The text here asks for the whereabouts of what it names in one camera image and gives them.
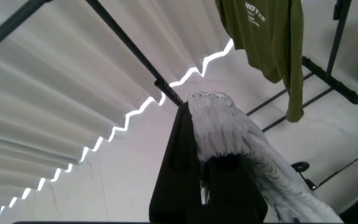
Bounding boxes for green long-sleeved shirt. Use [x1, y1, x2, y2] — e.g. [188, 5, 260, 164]
[214, 0, 305, 123]

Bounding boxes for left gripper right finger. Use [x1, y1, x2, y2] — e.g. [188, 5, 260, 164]
[202, 154, 269, 223]

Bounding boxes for pale grey shorts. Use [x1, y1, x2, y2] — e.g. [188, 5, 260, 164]
[186, 90, 344, 224]

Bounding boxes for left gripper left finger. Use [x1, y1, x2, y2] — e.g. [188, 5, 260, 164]
[149, 101, 204, 223]

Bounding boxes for black clothes rack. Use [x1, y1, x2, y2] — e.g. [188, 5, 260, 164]
[0, 0, 358, 133]

